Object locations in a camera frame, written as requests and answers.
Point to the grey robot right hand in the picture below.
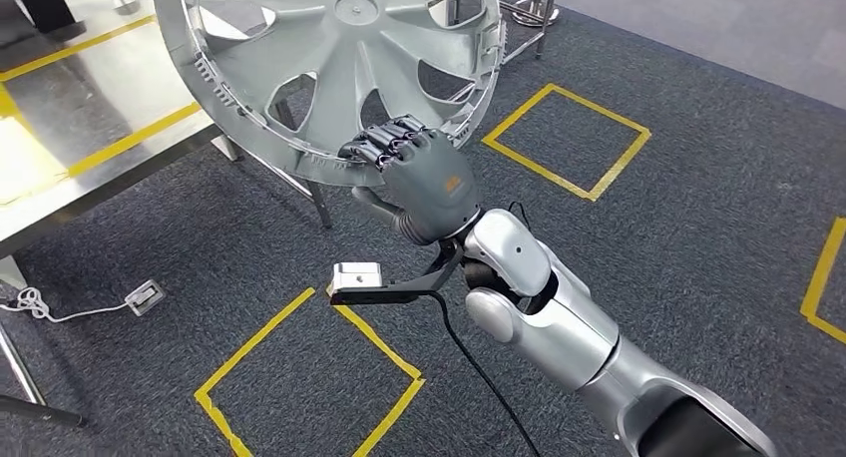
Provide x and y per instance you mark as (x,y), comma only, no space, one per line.
(433,183)

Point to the silver plastic wheel hubcap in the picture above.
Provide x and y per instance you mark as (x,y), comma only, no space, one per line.
(357,8)

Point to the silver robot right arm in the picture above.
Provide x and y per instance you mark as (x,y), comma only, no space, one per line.
(568,335)

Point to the white floor power socket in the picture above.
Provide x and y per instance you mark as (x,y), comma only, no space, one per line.
(145,298)

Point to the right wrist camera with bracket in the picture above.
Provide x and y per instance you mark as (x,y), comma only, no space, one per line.
(357,277)

